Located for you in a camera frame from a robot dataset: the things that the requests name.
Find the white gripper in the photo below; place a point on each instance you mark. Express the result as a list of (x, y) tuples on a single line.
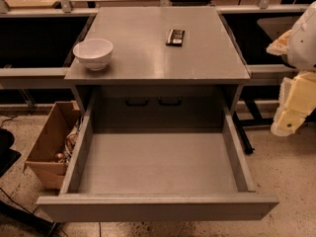
[(304, 44)]

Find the grey cabinet with top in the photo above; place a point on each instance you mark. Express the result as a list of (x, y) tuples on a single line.
[(206, 71)]

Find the open grey top drawer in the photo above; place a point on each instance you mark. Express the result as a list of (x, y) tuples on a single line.
[(173, 175)]

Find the white ceramic bowl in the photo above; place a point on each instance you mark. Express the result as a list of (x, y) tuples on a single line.
[(94, 54)]

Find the brown cardboard box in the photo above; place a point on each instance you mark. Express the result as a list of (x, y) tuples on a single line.
[(45, 158)]

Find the black chair base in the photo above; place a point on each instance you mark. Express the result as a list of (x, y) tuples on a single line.
[(8, 156)]

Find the right black drawer handle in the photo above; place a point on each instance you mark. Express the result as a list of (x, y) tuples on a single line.
[(169, 101)]

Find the black drawer handle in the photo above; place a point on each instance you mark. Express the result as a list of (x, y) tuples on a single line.
[(169, 101), (136, 102)]

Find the left black drawer handle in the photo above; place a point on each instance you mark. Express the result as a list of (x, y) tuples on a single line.
[(136, 102)]

